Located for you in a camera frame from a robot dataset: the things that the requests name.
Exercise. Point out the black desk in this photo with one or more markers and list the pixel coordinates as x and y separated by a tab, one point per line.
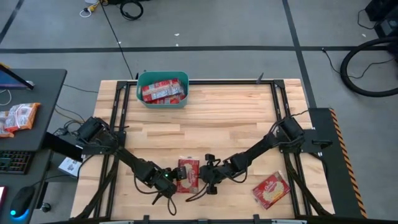
18	179
46	87

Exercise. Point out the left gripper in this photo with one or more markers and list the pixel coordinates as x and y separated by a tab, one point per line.
161	182

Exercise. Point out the teal plastic basket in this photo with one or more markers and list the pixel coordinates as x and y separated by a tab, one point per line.
140	90

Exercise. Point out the black platform with hazard stripe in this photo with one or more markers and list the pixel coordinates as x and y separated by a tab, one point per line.
335	174

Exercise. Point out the black backlit keyboard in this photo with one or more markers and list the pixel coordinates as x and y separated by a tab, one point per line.
15	161

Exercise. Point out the black computer mouse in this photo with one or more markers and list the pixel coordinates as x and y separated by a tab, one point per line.
21	200

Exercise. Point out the black caster wheel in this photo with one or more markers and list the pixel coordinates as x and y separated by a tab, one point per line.
46	207

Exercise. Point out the red popcorn bag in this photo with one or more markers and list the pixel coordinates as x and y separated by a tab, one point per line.
271	190
161	90
171	100
189	183

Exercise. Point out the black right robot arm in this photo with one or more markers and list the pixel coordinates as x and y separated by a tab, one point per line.
258	147

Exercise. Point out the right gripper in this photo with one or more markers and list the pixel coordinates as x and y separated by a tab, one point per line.
214	174

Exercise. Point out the orange snack bag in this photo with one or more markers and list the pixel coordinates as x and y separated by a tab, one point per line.
4	127

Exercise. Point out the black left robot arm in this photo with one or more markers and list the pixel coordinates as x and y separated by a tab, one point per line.
130	160

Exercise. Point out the silver metal bracket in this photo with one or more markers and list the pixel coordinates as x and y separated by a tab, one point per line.
289	222
116	222

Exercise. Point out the snack packets on desk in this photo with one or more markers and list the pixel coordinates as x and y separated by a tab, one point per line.
21	116

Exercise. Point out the black control box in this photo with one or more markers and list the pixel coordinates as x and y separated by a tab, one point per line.
62	146

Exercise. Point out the black metal table frame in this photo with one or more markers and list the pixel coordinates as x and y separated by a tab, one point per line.
202	82

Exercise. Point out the computer monitor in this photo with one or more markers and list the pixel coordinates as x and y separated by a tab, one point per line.
9	81

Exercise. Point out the black equipment case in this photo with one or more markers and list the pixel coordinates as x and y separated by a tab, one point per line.
385	18

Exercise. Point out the small white box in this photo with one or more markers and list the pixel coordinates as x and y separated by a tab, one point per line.
70	166

